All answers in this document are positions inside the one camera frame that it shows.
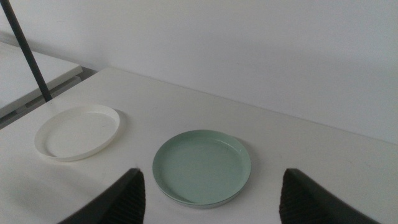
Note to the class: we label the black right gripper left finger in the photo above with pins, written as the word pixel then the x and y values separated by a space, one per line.
pixel 124 202

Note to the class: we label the black slanted pole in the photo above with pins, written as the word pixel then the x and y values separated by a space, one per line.
pixel 27 53

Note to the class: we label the white side table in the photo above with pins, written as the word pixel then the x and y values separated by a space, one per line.
pixel 18 77

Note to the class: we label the grey shallow bowl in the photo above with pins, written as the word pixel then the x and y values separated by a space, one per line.
pixel 202 206

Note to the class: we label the green shallow bowl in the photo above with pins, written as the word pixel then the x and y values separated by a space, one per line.
pixel 199 168

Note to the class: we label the white shallow bowl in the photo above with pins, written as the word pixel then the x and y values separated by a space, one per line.
pixel 77 133

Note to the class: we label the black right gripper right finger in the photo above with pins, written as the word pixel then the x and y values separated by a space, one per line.
pixel 308 202

